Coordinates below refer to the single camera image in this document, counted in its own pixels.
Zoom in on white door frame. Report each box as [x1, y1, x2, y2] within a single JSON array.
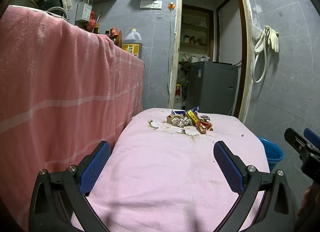
[[168, 0, 253, 124]]

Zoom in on red capped bottle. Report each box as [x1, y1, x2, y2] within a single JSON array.
[[109, 28, 118, 45]]

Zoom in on blue plastic bucket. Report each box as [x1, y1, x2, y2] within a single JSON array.
[[258, 137, 285, 172]]

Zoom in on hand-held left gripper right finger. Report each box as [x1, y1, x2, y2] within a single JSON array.
[[213, 140, 300, 232]]

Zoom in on grey utensil holder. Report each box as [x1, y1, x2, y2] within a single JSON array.
[[75, 1, 93, 22]]

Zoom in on person's right hand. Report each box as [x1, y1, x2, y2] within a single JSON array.
[[298, 186, 315, 219]]

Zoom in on red white package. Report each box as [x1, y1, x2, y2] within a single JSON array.
[[174, 84, 183, 109]]

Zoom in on pile of wrappers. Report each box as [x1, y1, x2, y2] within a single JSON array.
[[166, 106, 213, 134]]

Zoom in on white hose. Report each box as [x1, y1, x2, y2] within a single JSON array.
[[252, 26, 270, 83]]

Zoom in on white paper scraps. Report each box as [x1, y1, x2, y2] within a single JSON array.
[[147, 119, 200, 138]]

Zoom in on light pink towel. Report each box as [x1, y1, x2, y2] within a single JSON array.
[[71, 108, 271, 232]]

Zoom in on white rubber gloves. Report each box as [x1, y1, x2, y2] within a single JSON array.
[[267, 25, 280, 53]]

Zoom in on white wall switch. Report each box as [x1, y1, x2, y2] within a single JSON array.
[[140, 0, 163, 10]]

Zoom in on metal pot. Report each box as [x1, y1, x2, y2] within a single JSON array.
[[11, 0, 38, 9]]

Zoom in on grey appliance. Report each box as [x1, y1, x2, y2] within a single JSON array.
[[186, 61, 239, 117]]

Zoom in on wooden shelf unit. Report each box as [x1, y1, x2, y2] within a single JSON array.
[[180, 5, 214, 63]]

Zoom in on black wok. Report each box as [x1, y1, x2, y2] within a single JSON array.
[[37, 0, 64, 12]]

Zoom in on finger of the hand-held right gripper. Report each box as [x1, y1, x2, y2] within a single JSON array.
[[284, 127, 313, 153], [303, 128, 320, 149]]

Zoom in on large cooking oil bottle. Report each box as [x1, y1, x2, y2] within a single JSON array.
[[122, 28, 143, 59]]

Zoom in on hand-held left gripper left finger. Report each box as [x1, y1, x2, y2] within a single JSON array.
[[28, 140, 111, 232]]

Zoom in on pink checked cloth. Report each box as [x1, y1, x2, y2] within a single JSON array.
[[0, 5, 145, 225]]

